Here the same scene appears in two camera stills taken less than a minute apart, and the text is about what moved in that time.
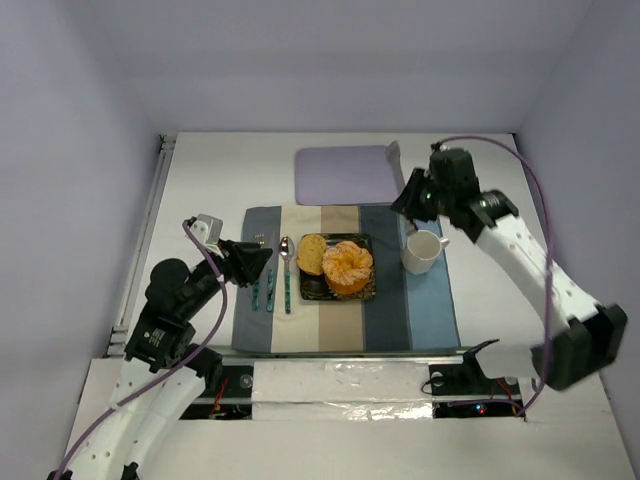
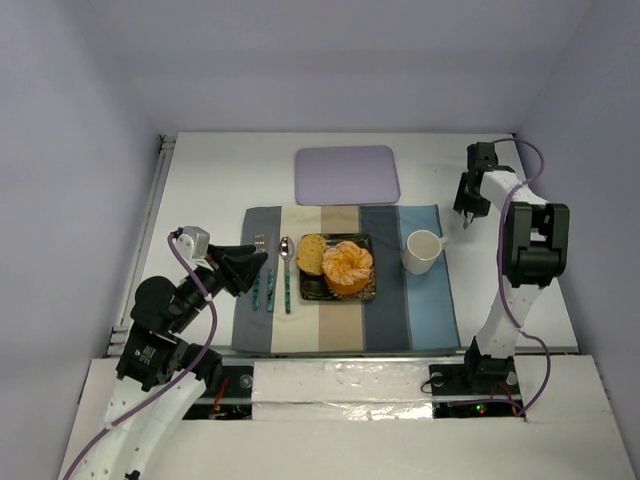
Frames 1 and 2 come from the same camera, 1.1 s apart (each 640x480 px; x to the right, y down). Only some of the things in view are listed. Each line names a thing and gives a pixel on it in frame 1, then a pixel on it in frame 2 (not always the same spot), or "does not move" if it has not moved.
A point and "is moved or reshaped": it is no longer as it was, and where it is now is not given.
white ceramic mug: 421,251 does not move
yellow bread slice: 310,253 does not move
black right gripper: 422,201 to 469,195
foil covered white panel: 341,391 does not move
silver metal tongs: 406,228 is moved or reshaped
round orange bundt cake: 347,267 does not move
